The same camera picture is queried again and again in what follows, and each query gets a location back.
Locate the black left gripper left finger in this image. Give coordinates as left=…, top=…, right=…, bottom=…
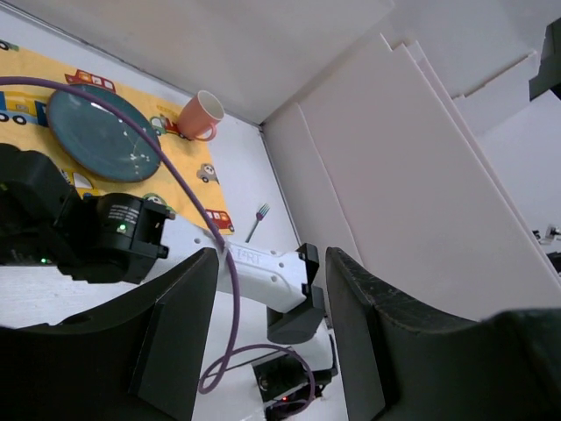
left=1, top=248, right=218, bottom=420

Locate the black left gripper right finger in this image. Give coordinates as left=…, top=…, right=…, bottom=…
left=325, top=247, right=560, bottom=420

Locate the iridescent blue-green fork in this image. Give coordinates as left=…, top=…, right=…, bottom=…
left=245, top=203, right=270, bottom=243

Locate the teal floral ceramic plate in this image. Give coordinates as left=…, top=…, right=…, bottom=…
left=46, top=90, right=160, bottom=182

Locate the yellow vehicle-print placemat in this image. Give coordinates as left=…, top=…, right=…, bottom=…
left=1, top=40, right=234, bottom=235

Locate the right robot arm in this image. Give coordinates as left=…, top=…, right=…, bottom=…
left=1, top=144, right=336, bottom=372

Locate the pink ceramic mug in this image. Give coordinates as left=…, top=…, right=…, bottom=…
left=177, top=90, right=225, bottom=141

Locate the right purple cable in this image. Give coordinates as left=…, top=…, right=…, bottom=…
left=0, top=75, right=316, bottom=403

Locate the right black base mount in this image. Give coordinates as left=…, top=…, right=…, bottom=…
left=252, top=354, right=311, bottom=420

